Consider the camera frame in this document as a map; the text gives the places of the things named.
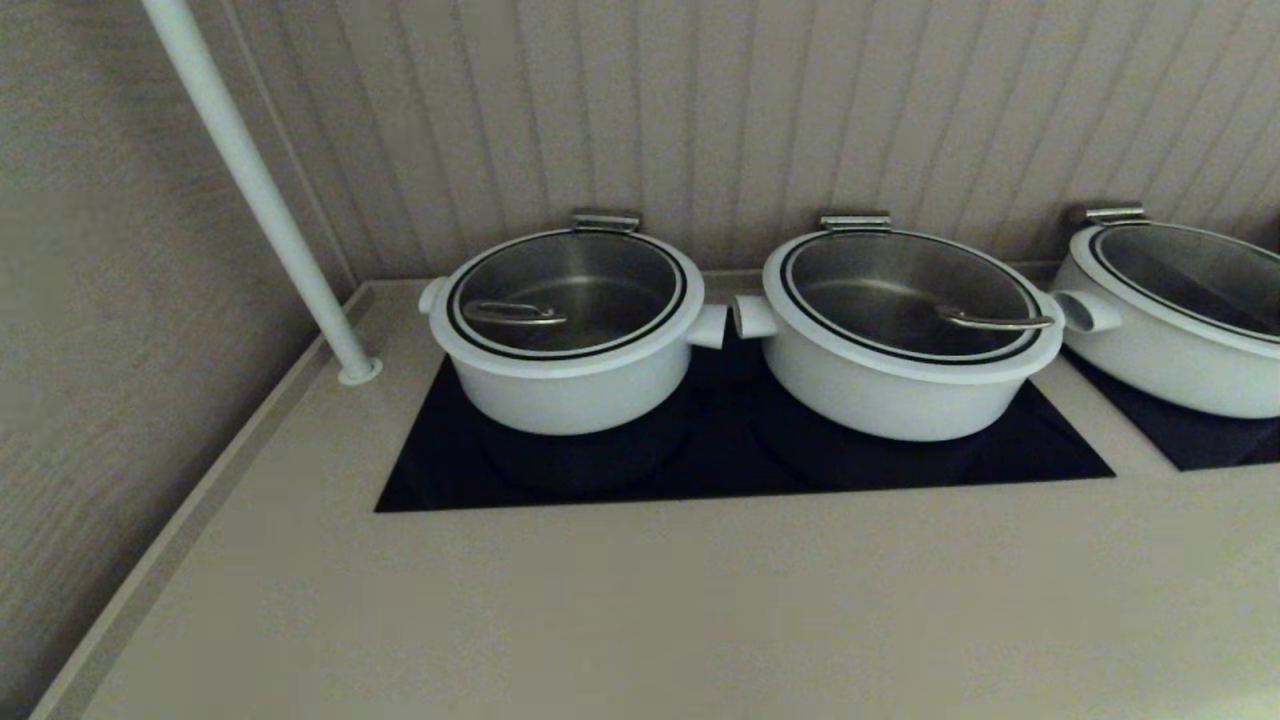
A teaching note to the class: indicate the white round pot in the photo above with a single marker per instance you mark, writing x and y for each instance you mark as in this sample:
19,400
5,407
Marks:
1160,370
570,400
870,410

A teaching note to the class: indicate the wide black glass cooktop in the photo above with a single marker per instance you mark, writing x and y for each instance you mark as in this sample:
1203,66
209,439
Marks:
700,470

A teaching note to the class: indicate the white metal pole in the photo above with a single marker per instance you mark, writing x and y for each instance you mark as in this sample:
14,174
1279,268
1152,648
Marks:
250,170

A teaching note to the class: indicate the glass lid with white rim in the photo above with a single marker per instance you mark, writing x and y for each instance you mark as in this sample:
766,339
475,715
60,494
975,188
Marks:
880,290
600,280
1190,265

